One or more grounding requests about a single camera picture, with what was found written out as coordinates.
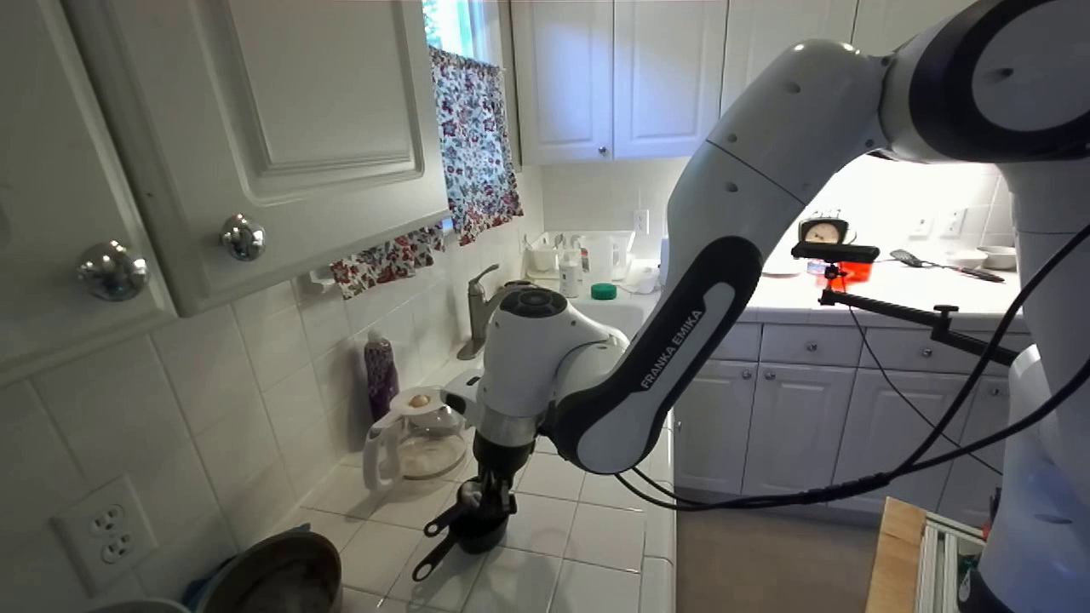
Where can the window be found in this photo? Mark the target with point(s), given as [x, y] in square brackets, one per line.
[460, 25]

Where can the small round desk clock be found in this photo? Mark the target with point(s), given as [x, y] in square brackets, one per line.
[825, 233]

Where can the black kitchen utensil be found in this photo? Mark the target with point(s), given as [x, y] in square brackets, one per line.
[908, 255]

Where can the aluminium base frame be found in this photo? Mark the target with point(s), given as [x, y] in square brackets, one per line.
[948, 564]

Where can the white double sink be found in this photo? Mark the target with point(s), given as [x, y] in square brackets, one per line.
[619, 308]

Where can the white upper kitchen cabinets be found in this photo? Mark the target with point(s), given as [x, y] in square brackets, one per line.
[614, 70]

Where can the white wall power outlet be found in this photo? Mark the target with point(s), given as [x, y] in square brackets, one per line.
[107, 531]

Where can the wooden table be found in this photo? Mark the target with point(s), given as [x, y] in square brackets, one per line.
[898, 557]

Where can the green round sponge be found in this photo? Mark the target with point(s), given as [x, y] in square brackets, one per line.
[605, 292]

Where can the silver round cabinet knob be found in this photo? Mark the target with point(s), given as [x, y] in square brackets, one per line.
[112, 274]
[244, 240]

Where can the floral window curtain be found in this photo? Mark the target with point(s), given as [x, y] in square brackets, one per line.
[470, 146]

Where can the white kitchen cabinets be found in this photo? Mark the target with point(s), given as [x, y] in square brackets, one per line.
[614, 70]
[796, 431]

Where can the black camera with orange mount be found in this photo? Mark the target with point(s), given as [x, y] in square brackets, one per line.
[838, 260]

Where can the metal kitchen faucet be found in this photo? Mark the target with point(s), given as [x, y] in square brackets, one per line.
[479, 318]

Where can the glass coffee carafe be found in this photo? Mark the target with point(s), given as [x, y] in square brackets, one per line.
[410, 445]

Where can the small black pan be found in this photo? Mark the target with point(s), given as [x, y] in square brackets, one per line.
[482, 543]

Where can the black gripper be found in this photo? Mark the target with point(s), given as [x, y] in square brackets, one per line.
[498, 460]

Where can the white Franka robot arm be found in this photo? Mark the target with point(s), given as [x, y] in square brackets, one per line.
[796, 124]

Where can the dark round pan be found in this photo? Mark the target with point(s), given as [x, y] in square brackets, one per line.
[285, 571]

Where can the white bowl with grey rim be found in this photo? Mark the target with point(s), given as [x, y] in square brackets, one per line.
[1000, 255]

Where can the purple soap bottle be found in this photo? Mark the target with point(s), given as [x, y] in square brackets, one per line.
[380, 378]

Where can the white soap bottle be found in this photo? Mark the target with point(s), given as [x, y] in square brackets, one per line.
[571, 278]

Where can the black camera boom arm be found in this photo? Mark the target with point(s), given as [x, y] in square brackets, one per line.
[930, 321]

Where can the white lower kitchen cabinets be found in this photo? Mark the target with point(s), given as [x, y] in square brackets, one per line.
[796, 431]

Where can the white wall cabinet door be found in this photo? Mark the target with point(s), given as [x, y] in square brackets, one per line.
[306, 104]
[45, 136]

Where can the white plastic jug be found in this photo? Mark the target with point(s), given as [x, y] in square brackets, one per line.
[544, 252]

